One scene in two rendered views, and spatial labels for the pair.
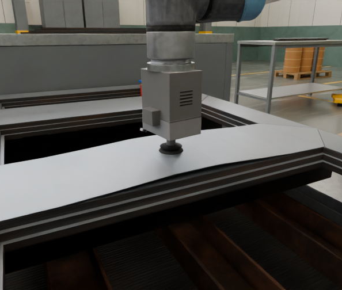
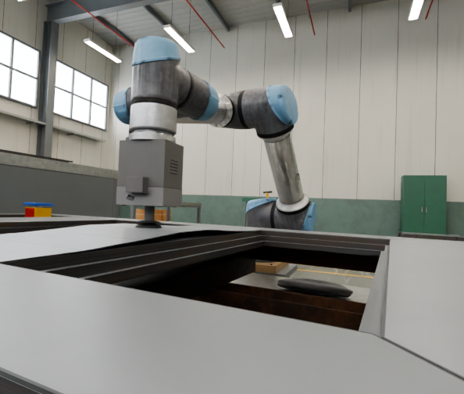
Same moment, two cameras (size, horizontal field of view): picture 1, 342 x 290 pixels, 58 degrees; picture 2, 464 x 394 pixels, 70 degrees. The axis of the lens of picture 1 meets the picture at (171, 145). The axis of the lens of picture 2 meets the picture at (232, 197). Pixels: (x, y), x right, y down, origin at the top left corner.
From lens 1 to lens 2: 0.27 m
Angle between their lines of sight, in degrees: 42
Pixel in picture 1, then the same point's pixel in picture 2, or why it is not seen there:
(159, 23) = (154, 96)
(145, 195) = (158, 251)
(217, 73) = (105, 209)
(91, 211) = (116, 259)
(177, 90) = (169, 157)
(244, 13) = (206, 111)
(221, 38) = (109, 173)
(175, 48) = (167, 119)
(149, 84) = (132, 154)
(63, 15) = not seen: outside the picture
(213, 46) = (101, 180)
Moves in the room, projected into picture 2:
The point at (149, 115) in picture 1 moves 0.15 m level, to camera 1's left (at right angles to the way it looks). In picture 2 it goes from (139, 181) to (21, 171)
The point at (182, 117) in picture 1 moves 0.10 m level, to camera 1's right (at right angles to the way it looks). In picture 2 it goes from (171, 184) to (222, 188)
